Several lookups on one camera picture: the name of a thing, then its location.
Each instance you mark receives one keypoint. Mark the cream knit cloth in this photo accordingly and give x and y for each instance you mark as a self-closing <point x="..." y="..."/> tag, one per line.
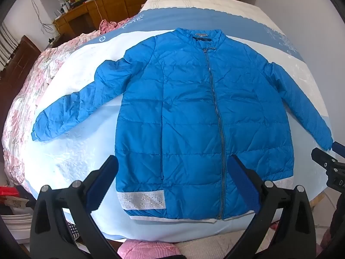
<point x="207" y="248"/>

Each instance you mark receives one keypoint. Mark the red bag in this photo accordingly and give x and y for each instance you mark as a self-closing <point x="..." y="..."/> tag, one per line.
<point x="8" y="191"/>

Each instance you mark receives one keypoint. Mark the cream quilted bed sheet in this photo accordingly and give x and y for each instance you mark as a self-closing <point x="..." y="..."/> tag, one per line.
<point x="199" y="1"/>

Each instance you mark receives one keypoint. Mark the wooden desk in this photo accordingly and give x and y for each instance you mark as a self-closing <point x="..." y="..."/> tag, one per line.
<point x="78" y="19"/>

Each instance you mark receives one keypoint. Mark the bottles and clutter on desk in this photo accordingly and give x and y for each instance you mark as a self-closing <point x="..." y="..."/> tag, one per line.
<point x="71" y="1"/>

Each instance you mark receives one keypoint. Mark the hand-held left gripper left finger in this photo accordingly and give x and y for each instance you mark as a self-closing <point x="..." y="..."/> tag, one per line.
<point x="103" y="179"/>

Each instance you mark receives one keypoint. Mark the striped curtain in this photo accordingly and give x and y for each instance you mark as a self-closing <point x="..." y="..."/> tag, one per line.
<point x="6" y="45"/>

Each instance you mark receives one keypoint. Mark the pink floral quilt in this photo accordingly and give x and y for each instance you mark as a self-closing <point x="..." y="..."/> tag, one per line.
<point x="32" y="86"/>

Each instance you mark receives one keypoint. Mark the dark wooden cabinet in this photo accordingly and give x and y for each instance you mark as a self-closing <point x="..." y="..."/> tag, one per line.
<point x="20" y="59"/>

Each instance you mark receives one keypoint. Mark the blue white bedspread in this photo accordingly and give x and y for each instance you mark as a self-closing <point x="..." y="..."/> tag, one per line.
<point x="86" y="64"/>

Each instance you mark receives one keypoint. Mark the blue puffer jacket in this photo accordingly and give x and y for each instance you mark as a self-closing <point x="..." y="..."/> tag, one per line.
<point x="188" y="113"/>

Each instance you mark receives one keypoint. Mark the stack of white trays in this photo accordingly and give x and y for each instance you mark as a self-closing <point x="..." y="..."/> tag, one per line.
<point x="16" y="228"/>

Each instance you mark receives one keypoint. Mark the checkered cloth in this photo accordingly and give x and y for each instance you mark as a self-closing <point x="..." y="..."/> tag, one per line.
<point x="73" y="233"/>

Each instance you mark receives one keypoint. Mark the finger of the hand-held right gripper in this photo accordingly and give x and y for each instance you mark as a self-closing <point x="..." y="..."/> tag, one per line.
<point x="337" y="147"/>
<point x="322" y="159"/>

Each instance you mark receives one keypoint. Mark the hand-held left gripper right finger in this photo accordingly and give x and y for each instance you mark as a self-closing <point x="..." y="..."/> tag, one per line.
<point x="244" y="186"/>

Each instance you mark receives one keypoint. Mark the pink knit cloth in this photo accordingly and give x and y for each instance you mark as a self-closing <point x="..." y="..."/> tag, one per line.
<point x="145" y="251"/>

